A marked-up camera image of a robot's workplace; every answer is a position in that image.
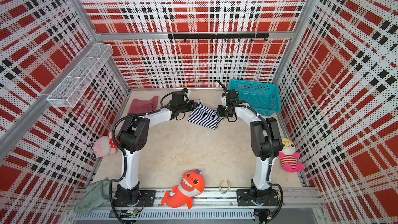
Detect clear plastic ring loop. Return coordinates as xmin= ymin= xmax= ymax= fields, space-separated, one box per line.
xmin=218 ymin=179 xmax=231 ymax=195

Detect black wall hook rail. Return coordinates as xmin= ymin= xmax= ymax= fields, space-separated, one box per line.
xmin=167 ymin=33 xmax=269 ymax=41

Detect white wire mesh shelf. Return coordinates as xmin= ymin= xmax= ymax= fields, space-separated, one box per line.
xmin=47 ymin=43 xmax=113 ymax=108

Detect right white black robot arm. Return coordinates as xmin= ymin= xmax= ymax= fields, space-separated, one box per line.
xmin=217 ymin=80 xmax=283 ymax=206

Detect teal plastic basket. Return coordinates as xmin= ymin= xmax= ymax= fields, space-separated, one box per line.
xmin=228 ymin=79 xmax=281 ymax=116

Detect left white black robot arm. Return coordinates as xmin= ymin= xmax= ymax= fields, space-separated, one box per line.
xmin=110 ymin=88 xmax=197 ymax=207

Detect pink plush toy red dress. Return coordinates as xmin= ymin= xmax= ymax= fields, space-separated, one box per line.
xmin=92 ymin=132 xmax=119 ymax=159

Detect green cloth rag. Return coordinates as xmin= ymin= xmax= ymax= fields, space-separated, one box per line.
xmin=74 ymin=178 xmax=110 ymax=215

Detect aluminium front rail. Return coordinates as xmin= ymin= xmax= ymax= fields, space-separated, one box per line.
xmin=66 ymin=187 xmax=325 ymax=222

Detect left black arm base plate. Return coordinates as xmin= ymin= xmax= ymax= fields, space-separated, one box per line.
xmin=114 ymin=190 xmax=156 ymax=207

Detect striped black white tank top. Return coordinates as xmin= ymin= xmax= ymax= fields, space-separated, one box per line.
xmin=188 ymin=99 xmax=224 ymax=130

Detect red shark plush toy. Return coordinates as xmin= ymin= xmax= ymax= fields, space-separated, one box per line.
xmin=161 ymin=170 xmax=205 ymax=209

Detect maroon tank top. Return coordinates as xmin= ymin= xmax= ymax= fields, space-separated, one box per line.
xmin=128 ymin=96 xmax=159 ymax=114

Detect white plush toy yellow glasses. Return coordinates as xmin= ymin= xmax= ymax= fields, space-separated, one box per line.
xmin=278 ymin=138 xmax=304 ymax=173

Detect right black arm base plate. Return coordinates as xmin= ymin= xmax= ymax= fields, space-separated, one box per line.
xmin=236 ymin=188 xmax=279 ymax=206

